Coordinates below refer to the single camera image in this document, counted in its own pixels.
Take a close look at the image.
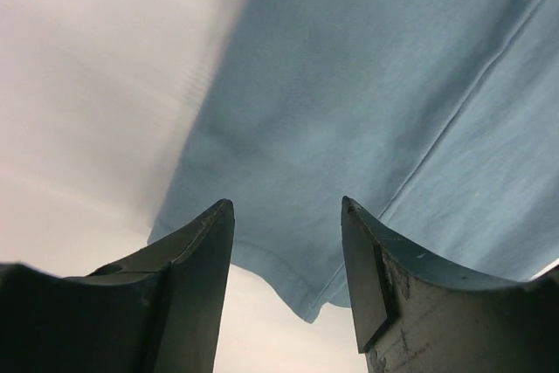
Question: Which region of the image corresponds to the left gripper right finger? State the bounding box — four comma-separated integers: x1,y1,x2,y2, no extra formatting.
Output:
341,197,558,372

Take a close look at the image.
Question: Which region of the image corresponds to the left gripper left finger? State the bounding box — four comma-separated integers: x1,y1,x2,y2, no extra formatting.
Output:
1,199,235,372

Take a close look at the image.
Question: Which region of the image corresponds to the blue-grey t-shirt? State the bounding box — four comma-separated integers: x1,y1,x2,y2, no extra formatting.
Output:
149,0,558,322

